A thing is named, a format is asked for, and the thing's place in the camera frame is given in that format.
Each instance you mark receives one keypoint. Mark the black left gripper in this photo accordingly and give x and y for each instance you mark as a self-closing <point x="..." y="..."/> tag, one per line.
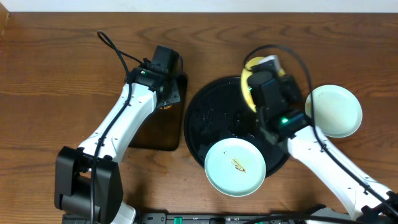
<point x="173" y="92"/>

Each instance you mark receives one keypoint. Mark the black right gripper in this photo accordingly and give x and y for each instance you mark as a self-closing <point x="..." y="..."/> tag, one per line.
<point x="288" y="85"/>

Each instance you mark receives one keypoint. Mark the orange green sponge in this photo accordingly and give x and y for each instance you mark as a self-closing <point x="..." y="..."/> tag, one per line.
<point x="165" y="107"/>

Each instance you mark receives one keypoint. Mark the yellow plate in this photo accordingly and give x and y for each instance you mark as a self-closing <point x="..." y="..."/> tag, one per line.
<point x="272" y="61"/>

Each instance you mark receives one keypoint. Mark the mint green plate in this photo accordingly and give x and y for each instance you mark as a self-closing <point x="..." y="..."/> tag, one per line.
<point x="338" y="112"/>

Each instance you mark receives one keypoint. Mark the light blue plate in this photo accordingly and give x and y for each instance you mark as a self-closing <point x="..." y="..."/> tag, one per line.
<point x="235" y="167"/>

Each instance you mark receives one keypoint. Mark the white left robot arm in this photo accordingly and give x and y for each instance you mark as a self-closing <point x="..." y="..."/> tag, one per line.
<point x="87" y="179"/>

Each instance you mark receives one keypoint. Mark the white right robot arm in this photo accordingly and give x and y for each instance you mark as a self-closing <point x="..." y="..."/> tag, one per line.
<point x="359" y="193"/>

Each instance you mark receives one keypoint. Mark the rectangular brown tray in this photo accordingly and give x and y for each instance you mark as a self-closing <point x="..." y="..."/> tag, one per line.
<point x="161" y="129"/>

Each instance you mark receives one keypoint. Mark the round black tray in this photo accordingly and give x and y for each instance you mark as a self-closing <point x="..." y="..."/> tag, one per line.
<point x="218" y="111"/>

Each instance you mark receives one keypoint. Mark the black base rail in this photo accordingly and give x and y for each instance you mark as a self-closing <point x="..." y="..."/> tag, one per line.
<point x="317" y="214"/>

